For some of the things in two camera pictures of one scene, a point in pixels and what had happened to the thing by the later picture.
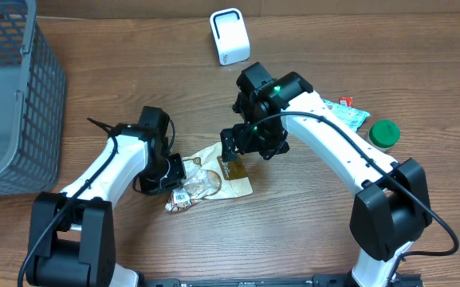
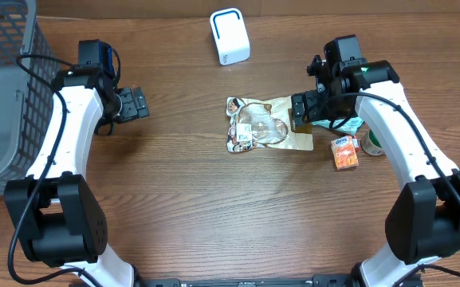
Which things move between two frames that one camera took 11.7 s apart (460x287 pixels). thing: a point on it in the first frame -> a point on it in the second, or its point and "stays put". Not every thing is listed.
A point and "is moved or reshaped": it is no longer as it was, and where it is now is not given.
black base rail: x=269 y=282 stays put
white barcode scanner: x=230 y=37 stays put
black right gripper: x=241 y=134 -> x=298 y=103
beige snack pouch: x=209 y=177 is moved or reshaped
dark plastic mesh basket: x=20 y=101 stays put
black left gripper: x=151 y=186 -> x=133 y=103
